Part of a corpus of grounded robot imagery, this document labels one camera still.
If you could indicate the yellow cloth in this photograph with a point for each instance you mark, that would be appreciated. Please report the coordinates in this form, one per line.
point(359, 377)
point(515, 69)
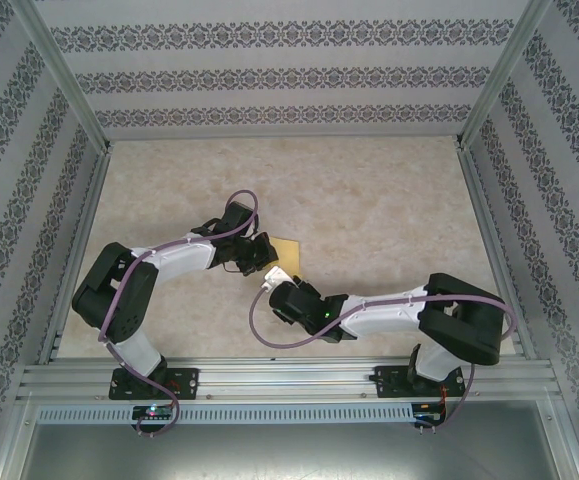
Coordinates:
point(286, 255)

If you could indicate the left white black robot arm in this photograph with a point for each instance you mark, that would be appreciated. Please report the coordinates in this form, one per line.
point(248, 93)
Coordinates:
point(114, 295)

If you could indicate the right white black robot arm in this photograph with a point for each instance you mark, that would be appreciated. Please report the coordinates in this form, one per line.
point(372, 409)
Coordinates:
point(464, 320)

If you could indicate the grey metal panel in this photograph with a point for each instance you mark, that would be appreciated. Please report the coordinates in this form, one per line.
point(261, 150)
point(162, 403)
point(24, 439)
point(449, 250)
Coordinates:
point(289, 455)

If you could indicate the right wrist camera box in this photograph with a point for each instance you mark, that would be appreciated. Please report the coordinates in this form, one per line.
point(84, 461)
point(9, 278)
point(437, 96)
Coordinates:
point(276, 277)

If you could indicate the long aluminium mounting rail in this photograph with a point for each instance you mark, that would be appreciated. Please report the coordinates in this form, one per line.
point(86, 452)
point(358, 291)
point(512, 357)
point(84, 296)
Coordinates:
point(294, 375)

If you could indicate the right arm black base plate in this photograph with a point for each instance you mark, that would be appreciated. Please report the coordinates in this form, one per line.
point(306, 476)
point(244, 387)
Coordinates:
point(383, 387)

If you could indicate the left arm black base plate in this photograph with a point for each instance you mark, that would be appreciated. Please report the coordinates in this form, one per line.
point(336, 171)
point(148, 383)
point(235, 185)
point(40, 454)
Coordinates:
point(189, 382)

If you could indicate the aluminium side rail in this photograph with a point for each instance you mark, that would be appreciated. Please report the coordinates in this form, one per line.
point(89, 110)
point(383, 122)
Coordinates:
point(85, 225)
point(486, 225)

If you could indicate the aluminium frame post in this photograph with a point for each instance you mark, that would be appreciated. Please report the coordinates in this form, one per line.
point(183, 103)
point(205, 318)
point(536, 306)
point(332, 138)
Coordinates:
point(71, 85)
point(497, 75)

